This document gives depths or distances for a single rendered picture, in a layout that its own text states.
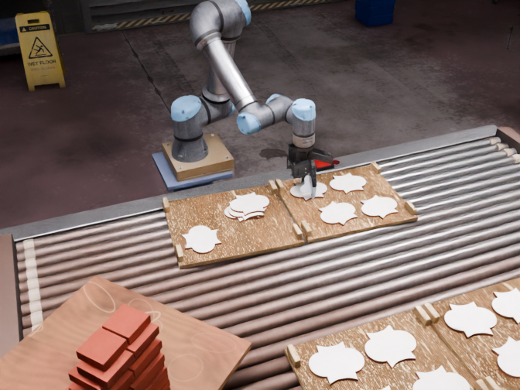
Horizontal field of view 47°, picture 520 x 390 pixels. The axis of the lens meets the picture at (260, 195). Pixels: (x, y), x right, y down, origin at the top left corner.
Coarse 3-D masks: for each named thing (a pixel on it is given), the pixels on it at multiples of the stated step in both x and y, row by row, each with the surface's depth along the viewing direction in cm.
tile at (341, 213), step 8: (320, 208) 206; (328, 208) 206; (336, 208) 206; (344, 208) 206; (352, 208) 206; (320, 216) 203; (328, 216) 203; (336, 216) 203; (344, 216) 203; (352, 216) 203
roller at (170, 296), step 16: (496, 208) 211; (512, 208) 212; (432, 224) 203; (448, 224) 204; (368, 240) 196; (384, 240) 197; (400, 240) 199; (304, 256) 189; (320, 256) 190; (336, 256) 191; (240, 272) 183; (256, 272) 184; (272, 272) 185; (192, 288) 178; (208, 288) 179; (224, 288) 180
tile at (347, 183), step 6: (348, 174) 224; (336, 180) 220; (342, 180) 220; (348, 180) 220; (354, 180) 220; (360, 180) 220; (330, 186) 218; (336, 186) 217; (342, 186) 217; (348, 186) 217; (354, 186) 217; (360, 186) 217; (348, 192) 215
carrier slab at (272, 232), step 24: (240, 192) 216; (264, 192) 216; (168, 216) 204; (192, 216) 204; (216, 216) 204; (264, 216) 204; (288, 216) 204; (240, 240) 193; (264, 240) 193; (288, 240) 193; (192, 264) 185
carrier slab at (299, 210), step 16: (320, 176) 224; (368, 176) 224; (288, 192) 216; (336, 192) 216; (352, 192) 216; (368, 192) 216; (384, 192) 216; (288, 208) 208; (304, 208) 208; (400, 208) 208; (320, 224) 200; (336, 224) 200; (352, 224) 200; (368, 224) 200; (384, 224) 201; (320, 240) 195
